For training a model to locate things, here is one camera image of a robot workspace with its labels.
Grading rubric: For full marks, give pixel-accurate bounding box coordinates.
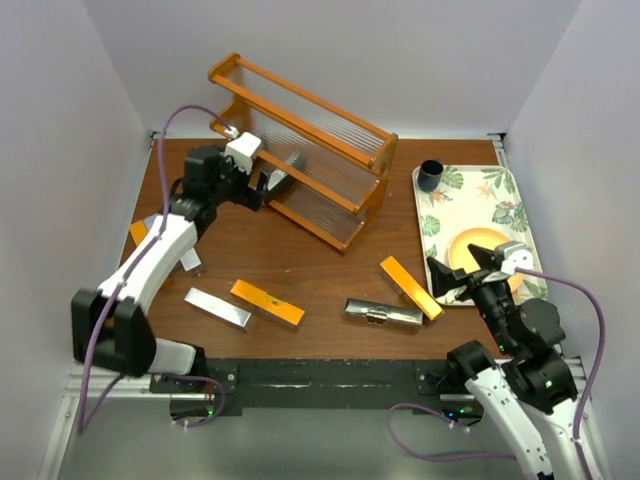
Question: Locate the silver toothpaste box far left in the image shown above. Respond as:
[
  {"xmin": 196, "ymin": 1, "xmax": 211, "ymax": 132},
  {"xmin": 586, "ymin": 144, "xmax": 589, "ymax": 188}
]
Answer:
[{"xmin": 179, "ymin": 247, "xmax": 203, "ymax": 273}]

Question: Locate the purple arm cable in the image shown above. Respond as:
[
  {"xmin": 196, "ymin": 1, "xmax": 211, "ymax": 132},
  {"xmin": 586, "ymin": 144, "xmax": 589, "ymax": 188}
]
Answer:
[
  {"xmin": 78, "ymin": 104, "xmax": 236, "ymax": 434},
  {"xmin": 387, "ymin": 267, "xmax": 606, "ymax": 480}
]

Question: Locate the chrome silver toothpaste box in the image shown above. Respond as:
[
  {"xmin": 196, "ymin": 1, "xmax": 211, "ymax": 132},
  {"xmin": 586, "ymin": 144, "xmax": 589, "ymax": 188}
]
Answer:
[{"xmin": 343, "ymin": 298, "xmax": 423, "ymax": 333}]

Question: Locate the aluminium frame rail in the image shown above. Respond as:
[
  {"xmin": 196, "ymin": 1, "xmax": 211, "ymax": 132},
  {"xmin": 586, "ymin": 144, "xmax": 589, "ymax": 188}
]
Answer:
[{"xmin": 63, "ymin": 365, "xmax": 160, "ymax": 399}]

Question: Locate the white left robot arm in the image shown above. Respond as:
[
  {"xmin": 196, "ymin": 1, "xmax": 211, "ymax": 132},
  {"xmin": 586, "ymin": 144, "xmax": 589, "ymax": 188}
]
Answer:
[{"xmin": 71, "ymin": 134, "xmax": 273, "ymax": 377}]

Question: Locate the silver toothpaste box front left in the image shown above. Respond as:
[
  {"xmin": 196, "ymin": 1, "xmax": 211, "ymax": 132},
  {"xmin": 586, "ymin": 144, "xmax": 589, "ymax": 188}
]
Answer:
[{"xmin": 184, "ymin": 288, "xmax": 251, "ymax": 331}]

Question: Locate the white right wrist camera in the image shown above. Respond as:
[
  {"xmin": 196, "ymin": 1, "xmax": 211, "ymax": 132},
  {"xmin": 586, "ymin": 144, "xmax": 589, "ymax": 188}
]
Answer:
[{"xmin": 494, "ymin": 241, "xmax": 534, "ymax": 276}]

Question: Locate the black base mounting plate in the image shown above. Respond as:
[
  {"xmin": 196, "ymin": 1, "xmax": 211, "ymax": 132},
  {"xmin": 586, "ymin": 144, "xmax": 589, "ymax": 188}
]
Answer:
[{"xmin": 149, "ymin": 358, "xmax": 482, "ymax": 419}]

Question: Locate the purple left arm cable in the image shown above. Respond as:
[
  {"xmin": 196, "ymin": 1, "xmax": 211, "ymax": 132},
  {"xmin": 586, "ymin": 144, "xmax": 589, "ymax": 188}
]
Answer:
[{"xmin": 78, "ymin": 104, "xmax": 236, "ymax": 434}]

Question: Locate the orange toothpaste box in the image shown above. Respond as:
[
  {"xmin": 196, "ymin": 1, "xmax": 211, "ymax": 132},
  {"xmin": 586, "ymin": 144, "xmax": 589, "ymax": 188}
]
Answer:
[
  {"xmin": 129, "ymin": 221, "xmax": 148, "ymax": 246},
  {"xmin": 379, "ymin": 256, "xmax": 444, "ymax": 321},
  {"xmin": 230, "ymin": 279, "xmax": 305, "ymax": 329}
]

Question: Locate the dark blue cup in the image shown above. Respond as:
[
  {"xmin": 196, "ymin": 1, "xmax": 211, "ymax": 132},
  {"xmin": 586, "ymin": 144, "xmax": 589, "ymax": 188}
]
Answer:
[{"xmin": 417, "ymin": 159, "xmax": 444, "ymax": 192}]

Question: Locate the orange wooden three-tier shelf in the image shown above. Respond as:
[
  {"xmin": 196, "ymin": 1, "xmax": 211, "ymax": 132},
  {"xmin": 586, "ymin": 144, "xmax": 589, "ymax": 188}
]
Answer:
[{"xmin": 208, "ymin": 53, "xmax": 398, "ymax": 251}]

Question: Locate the yellow round plate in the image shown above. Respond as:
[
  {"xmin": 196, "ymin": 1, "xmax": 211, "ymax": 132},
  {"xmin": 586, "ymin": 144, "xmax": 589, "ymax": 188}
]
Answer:
[{"xmin": 447, "ymin": 227, "xmax": 524, "ymax": 291}]

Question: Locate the orange toothpaste box right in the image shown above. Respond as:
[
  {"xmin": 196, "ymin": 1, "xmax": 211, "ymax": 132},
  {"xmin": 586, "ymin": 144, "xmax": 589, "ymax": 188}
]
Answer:
[{"xmin": 379, "ymin": 256, "xmax": 444, "ymax": 321}]

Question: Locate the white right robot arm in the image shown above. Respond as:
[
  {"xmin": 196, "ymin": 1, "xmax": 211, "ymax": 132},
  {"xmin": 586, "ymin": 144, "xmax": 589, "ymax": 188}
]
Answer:
[{"xmin": 427, "ymin": 241, "xmax": 585, "ymax": 479}]

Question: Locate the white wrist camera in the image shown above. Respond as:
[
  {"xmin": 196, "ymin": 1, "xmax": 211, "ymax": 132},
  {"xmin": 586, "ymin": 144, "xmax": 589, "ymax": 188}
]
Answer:
[
  {"xmin": 224, "ymin": 132, "xmax": 262, "ymax": 175},
  {"xmin": 494, "ymin": 241, "xmax": 534, "ymax": 276}
]

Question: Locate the floral patterned serving tray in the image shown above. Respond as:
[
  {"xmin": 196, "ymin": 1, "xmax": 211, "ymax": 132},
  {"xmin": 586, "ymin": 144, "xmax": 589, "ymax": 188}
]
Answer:
[{"xmin": 411, "ymin": 164, "xmax": 549, "ymax": 307}]

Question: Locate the orange toothpaste box centre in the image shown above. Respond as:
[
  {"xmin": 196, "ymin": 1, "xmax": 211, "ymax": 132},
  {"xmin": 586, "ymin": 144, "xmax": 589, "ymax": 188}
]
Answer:
[{"xmin": 230, "ymin": 279, "xmax": 305, "ymax": 329}]

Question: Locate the orange toothpaste box far left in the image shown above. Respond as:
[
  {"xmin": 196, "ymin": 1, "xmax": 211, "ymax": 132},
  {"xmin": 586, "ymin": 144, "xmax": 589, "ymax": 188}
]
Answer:
[{"xmin": 129, "ymin": 221, "xmax": 148, "ymax": 246}]

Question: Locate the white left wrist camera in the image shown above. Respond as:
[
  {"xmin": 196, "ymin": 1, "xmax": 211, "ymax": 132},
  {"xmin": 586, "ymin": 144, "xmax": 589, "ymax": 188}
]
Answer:
[{"xmin": 224, "ymin": 132, "xmax": 262, "ymax": 175}]

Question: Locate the grey toothpaste box far left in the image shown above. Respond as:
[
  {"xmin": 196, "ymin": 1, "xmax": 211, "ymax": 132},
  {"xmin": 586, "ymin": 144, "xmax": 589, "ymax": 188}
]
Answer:
[{"xmin": 143, "ymin": 215, "xmax": 156, "ymax": 229}]

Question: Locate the black toothpaste box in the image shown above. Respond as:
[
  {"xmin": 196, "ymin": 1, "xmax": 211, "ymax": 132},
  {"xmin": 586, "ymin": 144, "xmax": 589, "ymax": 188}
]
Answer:
[{"xmin": 263, "ymin": 169, "xmax": 294, "ymax": 205}]

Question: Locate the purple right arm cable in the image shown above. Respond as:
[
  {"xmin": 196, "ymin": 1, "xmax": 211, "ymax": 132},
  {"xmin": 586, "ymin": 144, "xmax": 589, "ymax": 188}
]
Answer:
[{"xmin": 387, "ymin": 267, "xmax": 606, "ymax": 480}]

